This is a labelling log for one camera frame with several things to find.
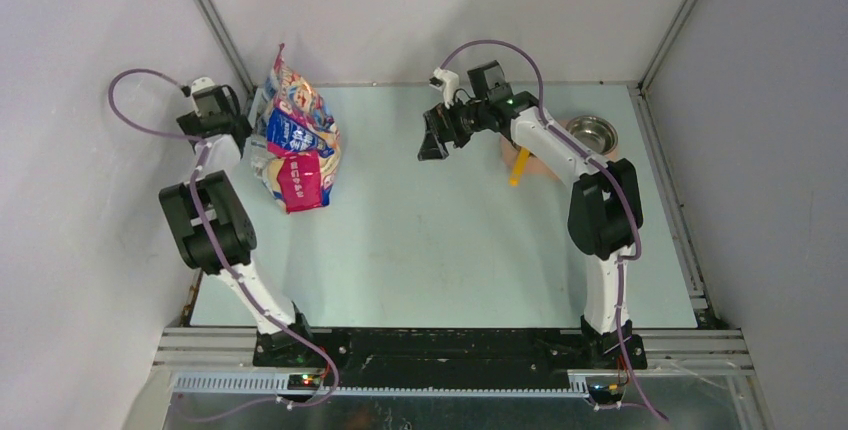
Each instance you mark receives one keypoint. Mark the pink double bowl stand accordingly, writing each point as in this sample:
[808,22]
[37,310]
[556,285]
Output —
[534,166]

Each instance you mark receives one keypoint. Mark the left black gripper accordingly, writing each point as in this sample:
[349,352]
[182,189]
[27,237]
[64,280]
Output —
[191,125]

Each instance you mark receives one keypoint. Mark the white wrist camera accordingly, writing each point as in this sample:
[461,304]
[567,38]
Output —
[447,83]
[198,92]

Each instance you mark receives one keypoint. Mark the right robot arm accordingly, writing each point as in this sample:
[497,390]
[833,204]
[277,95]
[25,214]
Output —
[604,214]

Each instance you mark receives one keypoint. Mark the yellow plastic scoop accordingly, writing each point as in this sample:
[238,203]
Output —
[519,165]

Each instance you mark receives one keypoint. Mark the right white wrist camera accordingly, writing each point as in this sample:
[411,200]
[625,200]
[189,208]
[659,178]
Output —
[447,83]

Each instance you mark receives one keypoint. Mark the right electronics board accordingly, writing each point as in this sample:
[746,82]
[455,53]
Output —
[605,396]

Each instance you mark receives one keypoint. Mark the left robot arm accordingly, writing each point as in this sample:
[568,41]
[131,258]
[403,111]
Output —
[213,232]

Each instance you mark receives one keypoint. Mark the left electronics board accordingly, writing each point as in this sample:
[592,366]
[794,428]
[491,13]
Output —
[304,382]

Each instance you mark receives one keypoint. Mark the electronics board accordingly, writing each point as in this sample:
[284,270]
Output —
[605,396]
[304,382]

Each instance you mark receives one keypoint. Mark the right steel bowl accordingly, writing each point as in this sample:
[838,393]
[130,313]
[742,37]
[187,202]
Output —
[596,133]

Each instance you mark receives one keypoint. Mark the colourful pet food bag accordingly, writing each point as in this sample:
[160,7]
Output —
[295,143]

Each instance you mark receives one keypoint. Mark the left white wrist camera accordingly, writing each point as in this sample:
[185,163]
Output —
[198,92]

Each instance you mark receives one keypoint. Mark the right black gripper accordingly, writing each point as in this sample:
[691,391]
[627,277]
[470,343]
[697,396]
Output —
[448,115]

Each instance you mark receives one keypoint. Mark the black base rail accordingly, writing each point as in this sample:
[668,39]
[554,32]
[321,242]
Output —
[462,359]

